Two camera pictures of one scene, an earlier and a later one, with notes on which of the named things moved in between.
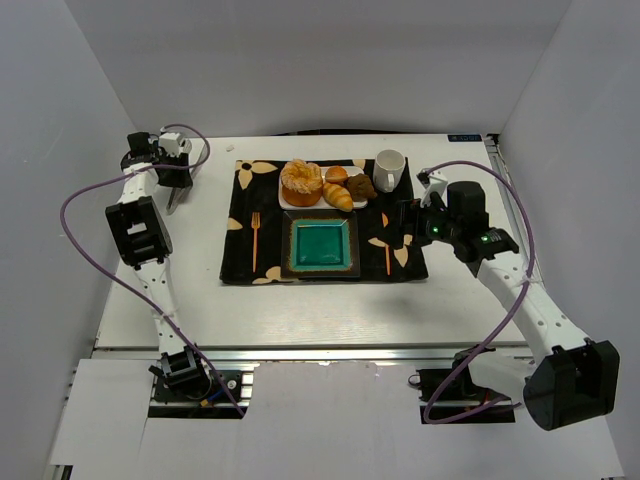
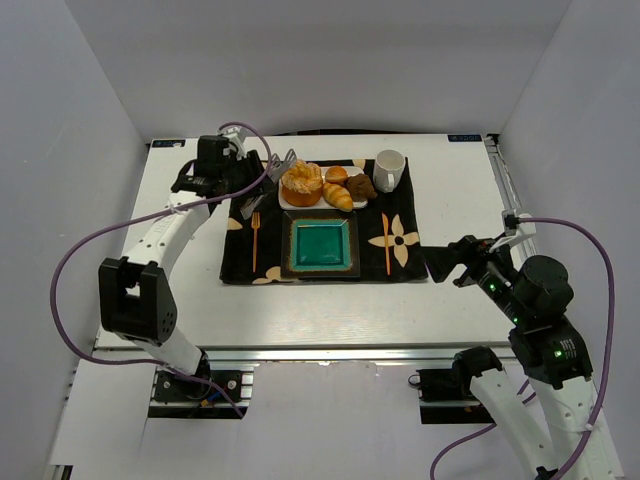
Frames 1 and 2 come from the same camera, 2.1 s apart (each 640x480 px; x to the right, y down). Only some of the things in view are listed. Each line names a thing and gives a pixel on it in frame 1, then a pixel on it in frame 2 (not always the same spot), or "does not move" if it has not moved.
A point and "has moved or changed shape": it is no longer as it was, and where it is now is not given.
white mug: [387, 169] does not move
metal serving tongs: [179, 194] has moved or changed shape
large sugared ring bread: [301, 183] does not move
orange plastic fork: [255, 224] does not move
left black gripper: [175, 177] -> [255, 167]
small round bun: [336, 174] does not move
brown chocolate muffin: [360, 187] does not move
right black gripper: [412, 215] -> [463, 258]
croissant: [338, 197] does not move
